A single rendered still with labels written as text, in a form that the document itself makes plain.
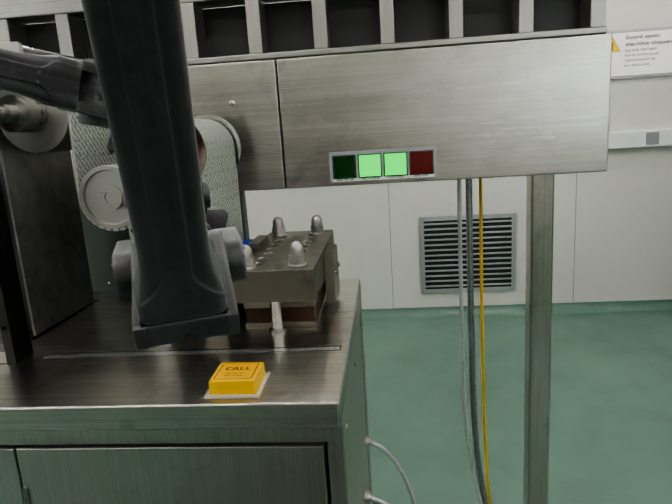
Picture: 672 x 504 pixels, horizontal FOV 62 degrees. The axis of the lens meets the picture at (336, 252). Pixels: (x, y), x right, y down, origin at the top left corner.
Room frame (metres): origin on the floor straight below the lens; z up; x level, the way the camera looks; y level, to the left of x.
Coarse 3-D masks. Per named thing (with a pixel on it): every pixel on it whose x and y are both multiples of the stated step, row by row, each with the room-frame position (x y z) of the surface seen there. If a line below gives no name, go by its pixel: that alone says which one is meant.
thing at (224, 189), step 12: (204, 180) 1.05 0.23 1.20; (216, 180) 1.12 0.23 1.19; (228, 180) 1.20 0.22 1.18; (216, 192) 1.11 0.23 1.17; (228, 192) 1.19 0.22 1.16; (216, 204) 1.10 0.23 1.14; (228, 204) 1.18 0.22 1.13; (228, 216) 1.18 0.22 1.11; (240, 216) 1.27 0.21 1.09; (240, 228) 1.26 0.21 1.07
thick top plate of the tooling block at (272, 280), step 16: (272, 240) 1.29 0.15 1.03; (288, 240) 1.27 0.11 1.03; (304, 240) 1.26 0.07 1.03; (320, 240) 1.25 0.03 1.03; (256, 256) 1.12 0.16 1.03; (272, 256) 1.11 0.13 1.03; (320, 256) 1.10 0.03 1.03; (256, 272) 0.99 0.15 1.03; (272, 272) 0.99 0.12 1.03; (288, 272) 0.99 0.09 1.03; (304, 272) 0.99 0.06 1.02; (320, 272) 1.08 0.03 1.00; (240, 288) 1.00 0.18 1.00; (256, 288) 1.00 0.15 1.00; (272, 288) 0.99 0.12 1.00; (288, 288) 0.99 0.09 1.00; (304, 288) 0.99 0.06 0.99
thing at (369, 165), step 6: (360, 156) 1.33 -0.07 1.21; (366, 156) 1.33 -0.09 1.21; (372, 156) 1.33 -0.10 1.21; (378, 156) 1.33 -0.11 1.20; (360, 162) 1.33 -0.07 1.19; (366, 162) 1.33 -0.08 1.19; (372, 162) 1.33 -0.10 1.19; (378, 162) 1.33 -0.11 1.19; (360, 168) 1.33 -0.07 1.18; (366, 168) 1.33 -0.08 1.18; (372, 168) 1.33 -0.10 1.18; (378, 168) 1.33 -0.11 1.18; (360, 174) 1.33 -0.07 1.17; (366, 174) 1.33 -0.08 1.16; (372, 174) 1.33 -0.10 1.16; (378, 174) 1.33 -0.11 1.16
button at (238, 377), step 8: (224, 368) 0.81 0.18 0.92; (232, 368) 0.81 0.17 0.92; (240, 368) 0.81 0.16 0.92; (248, 368) 0.81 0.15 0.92; (256, 368) 0.80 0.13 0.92; (264, 368) 0.83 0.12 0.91; (216, 376) 0.78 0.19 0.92; (224, 376) 0.78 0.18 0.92; (232, 376) 0.78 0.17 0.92; (240, 376) 0.78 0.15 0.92; (248, 376) 0.78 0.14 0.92; (256, 376) 0.78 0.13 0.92; (216, 384) 0.77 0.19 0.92; (224, 384) 0.77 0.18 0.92; (232, 384) 0.77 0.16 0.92; (240, 384) 0.76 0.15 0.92; (248, 384) 0.76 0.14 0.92; (256, 384) 0.77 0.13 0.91; (216, 392) 0.77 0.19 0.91; (224, 392) 0.77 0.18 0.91; (232, 392) 0.77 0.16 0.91; (240, 392) 0.76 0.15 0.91; (248, 392) 0.76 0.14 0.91; (256, 392) 0.77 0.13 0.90
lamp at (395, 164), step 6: (390, 156) 1.33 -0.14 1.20; (396, 156) 1.32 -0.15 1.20; (402, 156) 1.32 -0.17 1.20; (390, 162) 1.33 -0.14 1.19; (396, 162) 1.32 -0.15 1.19; (402, 162) 1.32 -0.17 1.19; (390, 168) 1.33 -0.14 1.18; (396, 168) 1.32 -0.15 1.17; (402, 168) 1.32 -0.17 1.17; (390, 174) 1.33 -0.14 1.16; (396, 174) 1.32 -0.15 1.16; (402, 174) 1.32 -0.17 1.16
